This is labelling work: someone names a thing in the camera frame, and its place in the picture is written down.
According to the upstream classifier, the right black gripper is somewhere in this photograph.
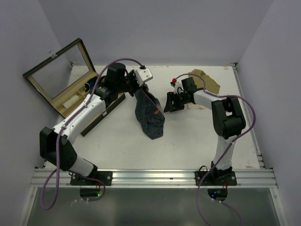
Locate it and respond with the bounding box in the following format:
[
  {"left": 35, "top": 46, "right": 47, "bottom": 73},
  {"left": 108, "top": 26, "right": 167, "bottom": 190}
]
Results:
[{"left": 164, "top": 91, "right": 188, "bottom": 112}]

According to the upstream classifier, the navy striped underwear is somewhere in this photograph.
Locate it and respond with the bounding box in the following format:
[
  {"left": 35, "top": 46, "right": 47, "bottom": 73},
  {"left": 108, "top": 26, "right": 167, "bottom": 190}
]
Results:
[{"left": 135, "top": 88, "right": 165, "bottom": 140}]

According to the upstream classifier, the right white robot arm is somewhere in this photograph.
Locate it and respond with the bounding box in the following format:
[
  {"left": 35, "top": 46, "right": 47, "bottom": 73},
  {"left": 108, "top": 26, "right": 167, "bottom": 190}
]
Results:
[{"left": 164, "top": 77, "right": 246, "bottom": 186}]

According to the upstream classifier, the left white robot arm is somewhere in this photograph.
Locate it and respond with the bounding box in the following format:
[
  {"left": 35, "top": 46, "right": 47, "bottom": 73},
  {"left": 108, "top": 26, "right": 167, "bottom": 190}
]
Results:
[{"left": 40, "top": 63, "right": 153, "bottom": 185}]

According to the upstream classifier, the olive tan underwear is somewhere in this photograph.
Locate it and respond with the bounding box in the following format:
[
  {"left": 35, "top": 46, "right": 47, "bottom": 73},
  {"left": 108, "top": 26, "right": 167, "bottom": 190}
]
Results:
[{"left": 189, "top": 69, "right": 220, "bottom": 95}]

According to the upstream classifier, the black blue rolled underwear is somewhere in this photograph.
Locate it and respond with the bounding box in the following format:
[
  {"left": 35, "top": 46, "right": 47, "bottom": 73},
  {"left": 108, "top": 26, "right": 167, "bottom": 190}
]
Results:
[{"left": 84, "top": 80, "right": 96, "bottom": 92}]

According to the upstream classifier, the white rolled cloth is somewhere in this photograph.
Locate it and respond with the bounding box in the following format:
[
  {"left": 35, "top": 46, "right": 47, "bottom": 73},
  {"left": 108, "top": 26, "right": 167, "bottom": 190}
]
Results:
[{"left": 63, "top": 95, "right": 79, "bottom": 109}]

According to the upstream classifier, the black compartment storage box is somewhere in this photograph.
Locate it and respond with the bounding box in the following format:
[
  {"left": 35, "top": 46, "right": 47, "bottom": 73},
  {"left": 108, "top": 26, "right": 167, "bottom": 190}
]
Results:
[{"left": 23, "top": 38, "right": 127, "bottom": 137}]

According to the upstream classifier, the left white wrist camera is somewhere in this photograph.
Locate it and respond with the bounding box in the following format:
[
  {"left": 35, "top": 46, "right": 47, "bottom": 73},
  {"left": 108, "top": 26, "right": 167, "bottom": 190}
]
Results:
[{"left": 135, "top": 68, "right": 153, "bottom": 86}]

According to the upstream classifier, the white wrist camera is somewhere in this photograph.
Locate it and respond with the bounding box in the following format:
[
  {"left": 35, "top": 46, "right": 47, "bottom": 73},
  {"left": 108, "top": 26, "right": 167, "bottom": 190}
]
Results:
[
  {"left": 135, "top": 68, "right": 153, "bottom": 86},
  {"left": 170, "top": 78, "right": 184, "bottom": 94}
]

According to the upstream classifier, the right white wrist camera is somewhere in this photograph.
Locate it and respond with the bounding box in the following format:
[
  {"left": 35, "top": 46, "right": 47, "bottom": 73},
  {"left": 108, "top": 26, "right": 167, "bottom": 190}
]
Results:
[{"left": 170, "top": 78, "right": 184, "bottom": 94}]

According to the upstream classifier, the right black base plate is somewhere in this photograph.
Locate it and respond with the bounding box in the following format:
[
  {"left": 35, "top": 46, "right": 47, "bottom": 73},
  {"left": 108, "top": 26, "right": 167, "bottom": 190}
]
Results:
[{"left": 194, "top": 171, "right": 238, "bottom": 186}]

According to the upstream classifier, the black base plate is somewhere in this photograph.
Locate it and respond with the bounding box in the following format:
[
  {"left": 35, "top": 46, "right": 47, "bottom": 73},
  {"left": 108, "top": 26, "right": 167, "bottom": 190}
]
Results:
[
  {"left": 194, "top": 171, "right": 238, "bottom": 186},
  {"left": 69, "top": 170, "right": 113, "bottom": 186}
]

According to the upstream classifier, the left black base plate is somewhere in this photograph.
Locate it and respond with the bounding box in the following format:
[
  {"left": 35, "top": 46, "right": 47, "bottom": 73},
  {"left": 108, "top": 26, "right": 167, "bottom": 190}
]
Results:
[{"left": 69, "top": 170, "right": 113, "bottom": 186}]

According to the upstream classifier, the aluminium front rail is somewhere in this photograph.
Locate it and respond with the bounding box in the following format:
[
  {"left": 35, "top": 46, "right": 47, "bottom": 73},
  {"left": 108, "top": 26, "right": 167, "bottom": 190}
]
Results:
[{"left": 30, "top": 169, "right": 277, "bottom": 188}]

